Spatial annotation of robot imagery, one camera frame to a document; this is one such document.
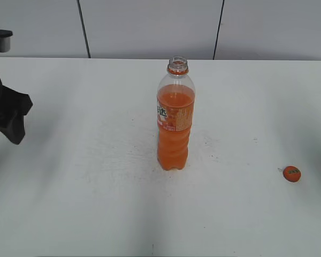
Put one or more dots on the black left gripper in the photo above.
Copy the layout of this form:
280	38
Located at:
14	106

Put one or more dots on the orange soda plastic bottle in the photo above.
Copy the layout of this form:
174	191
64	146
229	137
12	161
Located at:
175	108

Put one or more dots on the orange bottle cap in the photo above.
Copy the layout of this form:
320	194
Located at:
292	174

